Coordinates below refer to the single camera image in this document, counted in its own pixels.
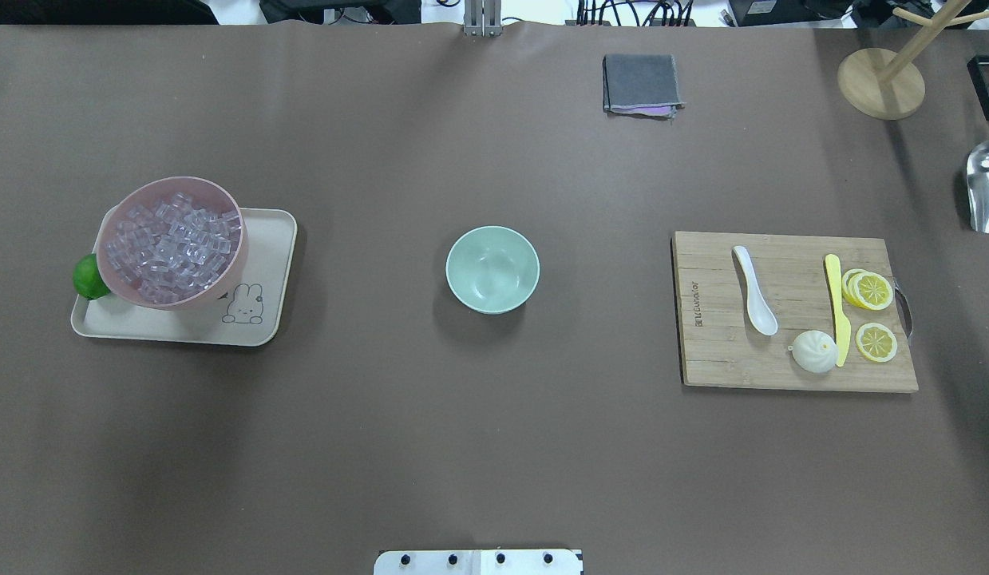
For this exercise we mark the white ceramic spoon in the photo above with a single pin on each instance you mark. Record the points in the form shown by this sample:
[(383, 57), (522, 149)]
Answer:
[(759, 312)]

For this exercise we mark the mint green bowl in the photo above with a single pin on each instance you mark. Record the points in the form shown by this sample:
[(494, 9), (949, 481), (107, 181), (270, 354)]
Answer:
[(492, 269)]

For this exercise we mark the pink bowl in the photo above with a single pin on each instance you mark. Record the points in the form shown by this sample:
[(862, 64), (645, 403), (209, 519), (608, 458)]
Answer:
[(223, 283)]

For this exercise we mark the pile of clear ice cubes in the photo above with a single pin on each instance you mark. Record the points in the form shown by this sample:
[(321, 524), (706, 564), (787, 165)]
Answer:
[(171, 243)]

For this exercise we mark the bamboo cutting board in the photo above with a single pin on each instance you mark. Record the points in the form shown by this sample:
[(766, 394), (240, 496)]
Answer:
[(721, 348)]

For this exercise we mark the cream rabbit tray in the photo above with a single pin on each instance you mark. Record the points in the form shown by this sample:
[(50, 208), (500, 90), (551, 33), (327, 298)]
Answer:
[(246, 315)]

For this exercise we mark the grey folded cloth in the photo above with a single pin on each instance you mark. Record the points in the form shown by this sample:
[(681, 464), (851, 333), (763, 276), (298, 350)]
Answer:
[(643, 85)]

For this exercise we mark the white steamed bun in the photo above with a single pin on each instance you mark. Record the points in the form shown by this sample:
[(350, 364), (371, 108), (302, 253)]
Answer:
[(814, 351)]

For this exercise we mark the yellow plastic knife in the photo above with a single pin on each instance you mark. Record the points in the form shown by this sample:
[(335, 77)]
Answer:
[(842, 326)]

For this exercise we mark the stacked lemon slices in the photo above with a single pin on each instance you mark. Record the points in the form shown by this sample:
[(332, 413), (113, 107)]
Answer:
[(867, 290)]

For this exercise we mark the single lemon slice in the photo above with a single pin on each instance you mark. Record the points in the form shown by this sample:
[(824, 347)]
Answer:
[(876, 342)]

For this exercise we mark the green lime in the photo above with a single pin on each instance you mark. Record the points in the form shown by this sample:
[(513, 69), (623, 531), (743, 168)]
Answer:
[(86, 278)]

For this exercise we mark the wooden mug tree stand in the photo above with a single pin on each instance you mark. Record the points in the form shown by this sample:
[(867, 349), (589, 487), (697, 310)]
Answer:
[(886, 84)]

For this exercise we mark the black glass rack tray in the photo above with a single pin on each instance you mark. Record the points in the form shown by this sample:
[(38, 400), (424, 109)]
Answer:
[(978, 69)]

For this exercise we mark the aluminium frame post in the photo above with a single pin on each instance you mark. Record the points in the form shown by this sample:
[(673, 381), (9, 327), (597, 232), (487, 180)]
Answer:
[(482, 18)]

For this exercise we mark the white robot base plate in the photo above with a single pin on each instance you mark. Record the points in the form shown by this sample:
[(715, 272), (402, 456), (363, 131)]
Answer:
[(480, 561)]

